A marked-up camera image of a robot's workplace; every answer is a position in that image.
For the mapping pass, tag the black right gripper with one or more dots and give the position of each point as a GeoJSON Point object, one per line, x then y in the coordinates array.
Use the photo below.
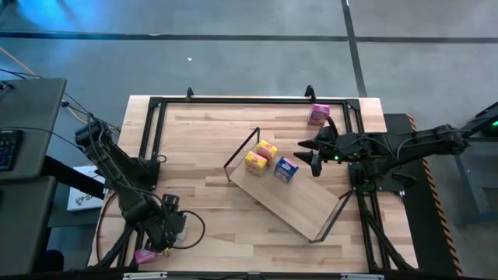
{"type": "Point", "coordinates": [332, 149]}

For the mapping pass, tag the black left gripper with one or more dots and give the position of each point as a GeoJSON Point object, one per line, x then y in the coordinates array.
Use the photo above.
{"type": "Point", "coordinates": [167, 229]}

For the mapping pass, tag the magenta cereal box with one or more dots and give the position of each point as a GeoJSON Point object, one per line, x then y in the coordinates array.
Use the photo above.
{"type": "Point", "coordinates": [144, 256]}
{"type": "Point", "coordinates": [319, 113]}

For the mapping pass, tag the yellow cereal box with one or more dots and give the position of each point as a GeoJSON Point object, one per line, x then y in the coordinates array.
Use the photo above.
{"type": "Point", "coordinates": [255, 162]}
{"type": "Point", "coordinates": [267, 149]}

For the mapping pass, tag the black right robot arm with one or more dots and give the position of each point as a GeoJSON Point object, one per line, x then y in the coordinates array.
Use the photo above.
{"type": "Point", "coordinates": [420, 144]}

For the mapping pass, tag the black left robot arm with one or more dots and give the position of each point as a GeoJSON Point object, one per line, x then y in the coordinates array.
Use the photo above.
{"type": "Point", "coordinates": [113, 171]}

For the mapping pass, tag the blue cereal box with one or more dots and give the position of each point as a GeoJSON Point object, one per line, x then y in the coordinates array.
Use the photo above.
{"type": "Point", "coordinates": [286, 169]}

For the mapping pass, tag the black clamp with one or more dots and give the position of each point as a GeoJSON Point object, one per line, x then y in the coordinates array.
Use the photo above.
{"type": "Point", "coordinates": [189, 93]}
{"type": "Point", "coordinates": [310, 92]}

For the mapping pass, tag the white printed cardboard box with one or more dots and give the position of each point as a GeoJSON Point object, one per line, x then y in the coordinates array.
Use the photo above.
{"type": "Point", "coordinates": [83, 198]}

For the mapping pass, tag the black desk crossbar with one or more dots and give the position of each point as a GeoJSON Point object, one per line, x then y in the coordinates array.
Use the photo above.
{"type": "Point", "coordinates": [70, 177]}

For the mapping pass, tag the black mat with hazard stripe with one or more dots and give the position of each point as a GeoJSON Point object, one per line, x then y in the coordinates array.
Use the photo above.
{"type": "Point", "coordinates": [412, 218]}

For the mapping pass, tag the grey cabinet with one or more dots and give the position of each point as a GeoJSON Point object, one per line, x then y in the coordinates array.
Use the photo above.
{"type": "Point", "coordinates": [23, 225]}

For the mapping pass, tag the grey metal stand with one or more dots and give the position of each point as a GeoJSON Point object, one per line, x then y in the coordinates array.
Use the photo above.
{"type": "Point", "coordinates": [467, 183]}

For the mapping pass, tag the grey desk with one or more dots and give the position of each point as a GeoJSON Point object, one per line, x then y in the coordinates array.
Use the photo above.
{"type": "Point", "coordinates": [31, 124]}

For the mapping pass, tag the black keyboard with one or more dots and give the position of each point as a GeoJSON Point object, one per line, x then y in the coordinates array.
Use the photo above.
{"type": "Point", "coordinates": [8, 149]}

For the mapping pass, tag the black device with green light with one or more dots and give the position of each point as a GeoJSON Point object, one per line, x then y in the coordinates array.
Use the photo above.
{"type": "Point", "coordinates": [491, 125]}

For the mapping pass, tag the silver metal bracket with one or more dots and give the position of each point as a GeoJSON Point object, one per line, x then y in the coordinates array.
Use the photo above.
{"type": "Point", "coordinates": [362, 277]}
{"type": "Point", "coordinates": [144, 275]}

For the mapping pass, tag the wooden shelf with black frame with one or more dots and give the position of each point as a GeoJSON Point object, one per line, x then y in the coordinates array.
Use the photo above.
{"type": "Point", "coordinates": [288, 202]}

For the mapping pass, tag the black metal table frame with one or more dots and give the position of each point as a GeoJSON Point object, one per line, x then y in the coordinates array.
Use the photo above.
{"type": "Point", "coordinates": [253, 100]}

